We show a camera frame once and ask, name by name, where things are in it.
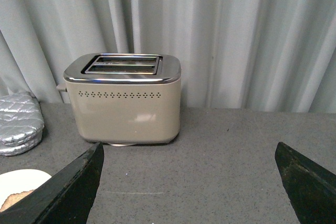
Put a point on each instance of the silver quilted oven mitt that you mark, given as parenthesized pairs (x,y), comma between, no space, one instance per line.
(21,118)
(21,148)

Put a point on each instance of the brown bread slice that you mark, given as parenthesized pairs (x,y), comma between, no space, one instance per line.
(14,198)

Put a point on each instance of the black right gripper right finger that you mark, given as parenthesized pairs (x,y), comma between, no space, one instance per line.
(309,186)

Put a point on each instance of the beige two-slot toaster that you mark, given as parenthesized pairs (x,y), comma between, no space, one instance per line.
(125,99)

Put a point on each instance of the grey pleated curtain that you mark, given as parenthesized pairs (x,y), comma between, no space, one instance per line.
(263,55)

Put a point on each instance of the white round plate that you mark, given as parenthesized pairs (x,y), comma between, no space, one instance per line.
(21,180)

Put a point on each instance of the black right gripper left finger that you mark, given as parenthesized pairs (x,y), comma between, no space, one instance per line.
(65,198)

